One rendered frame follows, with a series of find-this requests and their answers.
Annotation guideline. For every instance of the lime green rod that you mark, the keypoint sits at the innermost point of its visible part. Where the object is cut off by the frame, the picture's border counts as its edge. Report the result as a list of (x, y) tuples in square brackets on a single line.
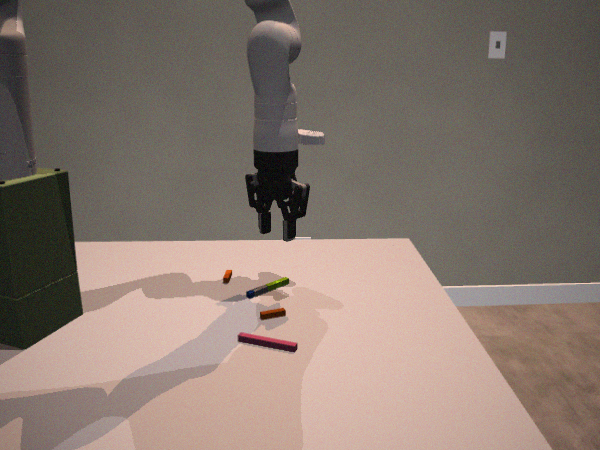
[(278, 283)]

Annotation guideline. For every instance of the grey rod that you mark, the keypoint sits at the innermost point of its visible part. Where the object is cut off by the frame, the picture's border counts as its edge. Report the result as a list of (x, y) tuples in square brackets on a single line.
[(260, 290)]

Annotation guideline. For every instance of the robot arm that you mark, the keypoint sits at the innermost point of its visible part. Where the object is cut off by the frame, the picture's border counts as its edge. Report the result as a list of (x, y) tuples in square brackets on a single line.
[(271, 47)]

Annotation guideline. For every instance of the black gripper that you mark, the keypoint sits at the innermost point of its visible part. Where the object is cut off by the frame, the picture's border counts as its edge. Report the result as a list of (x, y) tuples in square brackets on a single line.
[(276, 180)]

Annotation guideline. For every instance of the pink long rod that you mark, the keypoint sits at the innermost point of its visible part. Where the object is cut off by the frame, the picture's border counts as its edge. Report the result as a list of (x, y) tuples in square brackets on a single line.
[(267, 342)]

